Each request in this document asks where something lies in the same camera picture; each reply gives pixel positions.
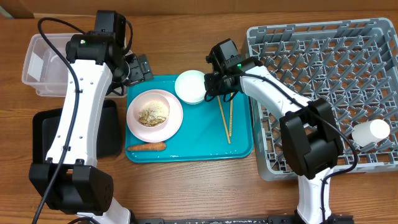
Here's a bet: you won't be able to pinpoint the grey dishwasher rack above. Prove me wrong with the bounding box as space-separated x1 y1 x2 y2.
242 18 397 172

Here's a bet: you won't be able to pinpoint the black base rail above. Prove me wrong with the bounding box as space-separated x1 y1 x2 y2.
127 210 355 224

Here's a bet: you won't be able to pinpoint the food scraps in bowl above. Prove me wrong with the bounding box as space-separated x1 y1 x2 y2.
138 110 167 127

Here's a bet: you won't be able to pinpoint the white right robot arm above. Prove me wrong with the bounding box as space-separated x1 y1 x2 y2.
205 39 343 223

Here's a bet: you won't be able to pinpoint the white round bowl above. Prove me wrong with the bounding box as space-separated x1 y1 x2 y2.
175 70 206 105

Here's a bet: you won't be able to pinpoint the pink bowl with food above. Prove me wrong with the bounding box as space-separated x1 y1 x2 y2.
133 92 170 126

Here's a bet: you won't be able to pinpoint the white cup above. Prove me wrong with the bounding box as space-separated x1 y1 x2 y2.
351 119 391 147

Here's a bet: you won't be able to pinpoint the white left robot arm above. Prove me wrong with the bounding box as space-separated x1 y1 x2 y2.
29 10 154 223

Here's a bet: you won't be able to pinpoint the black tray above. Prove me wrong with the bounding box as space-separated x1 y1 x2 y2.
32 100 122 164

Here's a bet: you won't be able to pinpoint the teal plastic tray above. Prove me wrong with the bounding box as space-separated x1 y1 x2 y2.
126 93 254 163

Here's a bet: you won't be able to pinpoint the clear plastic bin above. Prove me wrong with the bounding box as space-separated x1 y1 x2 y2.
22 33 127 98

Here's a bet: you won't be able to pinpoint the pink plate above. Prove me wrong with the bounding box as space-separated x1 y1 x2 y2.
126 90 183 142

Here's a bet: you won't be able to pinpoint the orange carrot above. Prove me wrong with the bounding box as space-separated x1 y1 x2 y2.
126 142 166 151

